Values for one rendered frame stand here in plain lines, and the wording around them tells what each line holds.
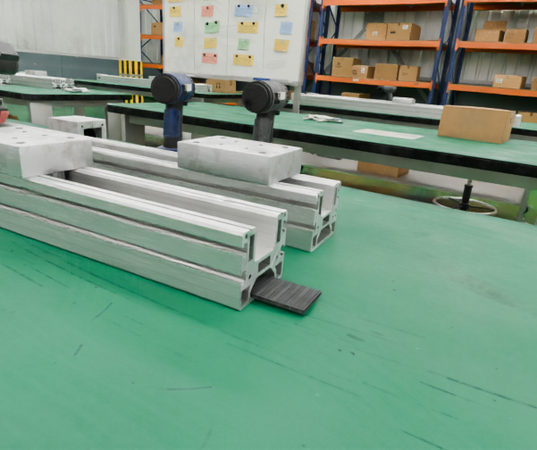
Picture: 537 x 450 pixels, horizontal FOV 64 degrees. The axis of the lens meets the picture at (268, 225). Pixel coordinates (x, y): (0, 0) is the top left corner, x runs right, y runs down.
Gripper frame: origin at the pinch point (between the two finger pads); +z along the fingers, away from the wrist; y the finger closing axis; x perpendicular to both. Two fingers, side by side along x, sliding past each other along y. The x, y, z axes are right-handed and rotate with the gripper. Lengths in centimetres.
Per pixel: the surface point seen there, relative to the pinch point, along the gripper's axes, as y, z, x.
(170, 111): 14.5, -10.2, -43.8
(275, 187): -5, -4, -79
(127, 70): 583, -14, 533
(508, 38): 933, -123, -94
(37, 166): -22, -5, -53
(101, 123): 20.9, -4.3, -16.6
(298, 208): -5, -2, -83
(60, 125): 13.2, -3.7, -11.3
